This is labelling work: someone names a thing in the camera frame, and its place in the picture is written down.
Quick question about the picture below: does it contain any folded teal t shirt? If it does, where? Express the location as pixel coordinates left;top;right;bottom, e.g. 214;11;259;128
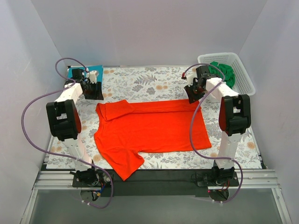
67;65;103;82

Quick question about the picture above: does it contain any aluminium frame rail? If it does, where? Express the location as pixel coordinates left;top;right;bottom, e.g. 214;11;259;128
34;169;281;189

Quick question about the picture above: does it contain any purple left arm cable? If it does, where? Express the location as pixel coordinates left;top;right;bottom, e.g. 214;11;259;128
21;57;114;210

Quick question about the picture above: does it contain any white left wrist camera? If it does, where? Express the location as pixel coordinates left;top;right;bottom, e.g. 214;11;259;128
85;70;99;84

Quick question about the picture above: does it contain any white plastic basket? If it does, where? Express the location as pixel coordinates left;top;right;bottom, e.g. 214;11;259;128
198;52;256;96

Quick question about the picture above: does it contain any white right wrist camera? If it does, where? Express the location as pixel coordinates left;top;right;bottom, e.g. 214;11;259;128
182;73;198;85

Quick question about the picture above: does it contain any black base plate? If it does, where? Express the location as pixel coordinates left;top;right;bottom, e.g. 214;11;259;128
70;169;241;197

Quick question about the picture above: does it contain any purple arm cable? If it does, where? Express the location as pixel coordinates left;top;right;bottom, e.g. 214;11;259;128
182;63;243;204
21;57;114;210

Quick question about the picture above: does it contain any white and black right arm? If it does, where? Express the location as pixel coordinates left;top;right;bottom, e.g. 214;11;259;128
182;63;251;188

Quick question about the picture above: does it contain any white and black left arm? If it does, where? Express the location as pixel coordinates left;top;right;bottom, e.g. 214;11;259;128
46;68;103;187

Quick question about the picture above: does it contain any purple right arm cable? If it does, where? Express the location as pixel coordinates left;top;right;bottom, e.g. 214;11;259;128
182;63;243;204

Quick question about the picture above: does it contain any orange t shirt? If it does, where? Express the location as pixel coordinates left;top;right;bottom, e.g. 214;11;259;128
94;99;212;181

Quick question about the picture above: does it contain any crumpled green t shirt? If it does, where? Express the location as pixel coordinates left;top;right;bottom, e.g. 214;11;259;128
208;61;235;89

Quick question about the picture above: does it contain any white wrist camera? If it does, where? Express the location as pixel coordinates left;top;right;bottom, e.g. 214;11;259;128
85;70;99;84
182;73;198;85

